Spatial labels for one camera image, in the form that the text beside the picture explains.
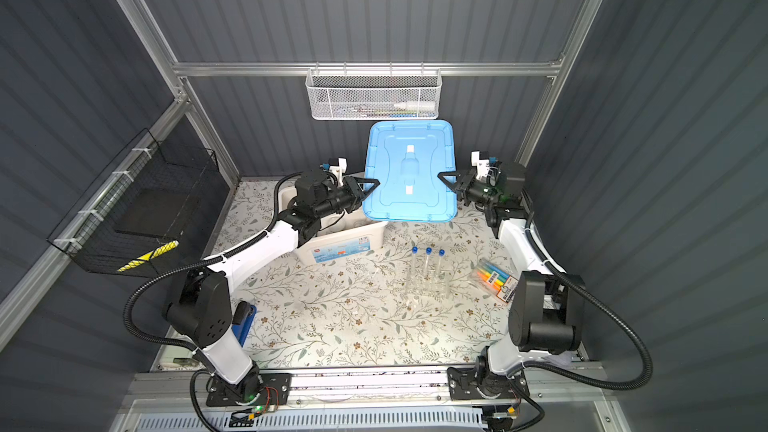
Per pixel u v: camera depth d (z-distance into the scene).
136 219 0.73
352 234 0.84
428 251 0.81
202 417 0.68
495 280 0.91
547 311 0.45
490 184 0.75
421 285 0.91
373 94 1.24
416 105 0.91
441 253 0.81
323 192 0.67
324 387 0.75
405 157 0.83
